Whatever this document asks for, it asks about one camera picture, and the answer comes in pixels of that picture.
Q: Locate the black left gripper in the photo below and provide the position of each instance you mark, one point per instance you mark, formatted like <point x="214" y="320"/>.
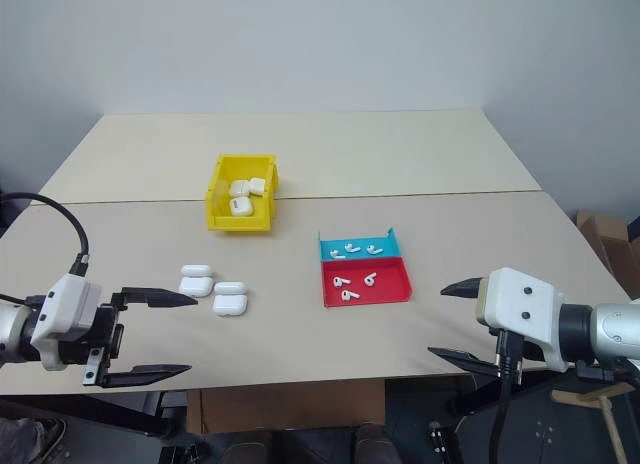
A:
<point x="107" y="329"/>

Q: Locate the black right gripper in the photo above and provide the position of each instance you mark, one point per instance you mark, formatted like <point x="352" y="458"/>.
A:
<point x="532" y="350"/>

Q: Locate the white earbud case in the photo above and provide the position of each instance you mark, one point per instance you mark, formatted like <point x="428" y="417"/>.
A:
<point x="196" y="283"/>
<point x="230" y="301"/>

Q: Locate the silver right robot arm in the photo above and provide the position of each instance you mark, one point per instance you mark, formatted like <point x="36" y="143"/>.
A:
<point x="620" y="329"/>

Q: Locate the yellow plastic bin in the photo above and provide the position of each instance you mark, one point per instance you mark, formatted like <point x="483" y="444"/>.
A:
<point x="240" y="224"/>

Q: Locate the open brown cardboard box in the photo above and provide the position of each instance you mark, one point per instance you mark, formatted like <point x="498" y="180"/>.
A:
<point x="605" y="239"/>

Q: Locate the red plastic tray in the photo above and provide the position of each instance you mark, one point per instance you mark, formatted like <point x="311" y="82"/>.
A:
<point x="390" y="294"/>

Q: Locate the black metal clamp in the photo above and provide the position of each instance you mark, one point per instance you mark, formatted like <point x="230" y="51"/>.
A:
<point x="185" y="454"/>

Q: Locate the small black device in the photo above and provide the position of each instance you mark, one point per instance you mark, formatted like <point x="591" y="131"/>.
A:
<point x="442" y="444"/>

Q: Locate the blue plastic tray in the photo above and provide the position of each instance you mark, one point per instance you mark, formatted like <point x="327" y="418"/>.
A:
<point x="360" y="258"/>

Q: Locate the dark brown rounded shape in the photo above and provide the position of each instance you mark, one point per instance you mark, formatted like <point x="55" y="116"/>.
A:
<point x="250" y="449"/>
<point x="377" y="444"/>

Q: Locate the grey rounded shape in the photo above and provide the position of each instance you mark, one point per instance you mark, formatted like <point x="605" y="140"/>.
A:
<point x="25" y="441"/>

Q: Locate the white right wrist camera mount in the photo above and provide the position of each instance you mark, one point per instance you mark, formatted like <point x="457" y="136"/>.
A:
<point x="520" y="299"/>

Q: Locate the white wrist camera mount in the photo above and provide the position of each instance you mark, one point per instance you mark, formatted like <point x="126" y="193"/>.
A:
<point x="520" y="299"/>
<point x="65" y="309"/>

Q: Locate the black table frame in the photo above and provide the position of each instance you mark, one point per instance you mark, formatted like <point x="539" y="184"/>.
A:
<point x="125" y="414"/>

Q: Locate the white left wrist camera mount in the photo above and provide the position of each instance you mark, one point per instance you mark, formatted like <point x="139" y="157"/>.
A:
<point x="65" y="309"/>

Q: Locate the black round base plate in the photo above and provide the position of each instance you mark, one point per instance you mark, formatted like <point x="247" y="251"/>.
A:
<point x="550" y="434"/>

